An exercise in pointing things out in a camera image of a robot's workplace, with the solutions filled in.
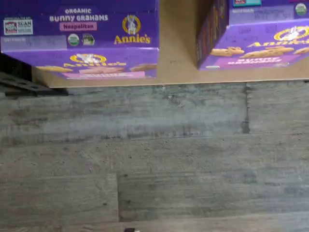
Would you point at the purple Annie's box pink patch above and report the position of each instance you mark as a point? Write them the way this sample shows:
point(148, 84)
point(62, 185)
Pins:
point(79, 36)

